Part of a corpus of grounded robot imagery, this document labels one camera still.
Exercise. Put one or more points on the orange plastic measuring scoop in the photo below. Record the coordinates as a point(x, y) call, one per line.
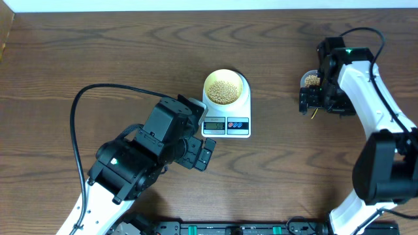
point(314, 113)

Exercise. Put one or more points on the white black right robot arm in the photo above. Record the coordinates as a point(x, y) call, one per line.
point(385, 174)

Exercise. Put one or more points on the pale yellow plastic bowl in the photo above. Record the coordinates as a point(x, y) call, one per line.
point(223, 75)

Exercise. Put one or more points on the clear plastic soybean container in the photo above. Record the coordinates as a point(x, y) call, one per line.
point(305, 75)

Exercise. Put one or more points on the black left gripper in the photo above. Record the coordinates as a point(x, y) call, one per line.
point(192, 156)

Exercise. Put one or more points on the white digital kitchen scale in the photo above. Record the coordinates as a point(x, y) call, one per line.
point(227, 120)

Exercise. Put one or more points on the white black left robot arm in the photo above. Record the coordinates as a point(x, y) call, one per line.
point(133, 161)

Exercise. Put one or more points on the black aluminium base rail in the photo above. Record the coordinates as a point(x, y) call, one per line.
point(136, 223)

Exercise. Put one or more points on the pile of soybeans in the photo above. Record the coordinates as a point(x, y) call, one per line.
point(311, 80)

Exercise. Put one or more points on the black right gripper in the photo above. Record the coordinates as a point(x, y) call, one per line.
point(308, 98)

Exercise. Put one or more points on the soybeans in yellow bowl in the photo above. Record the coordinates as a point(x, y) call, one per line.
point(222, 92)

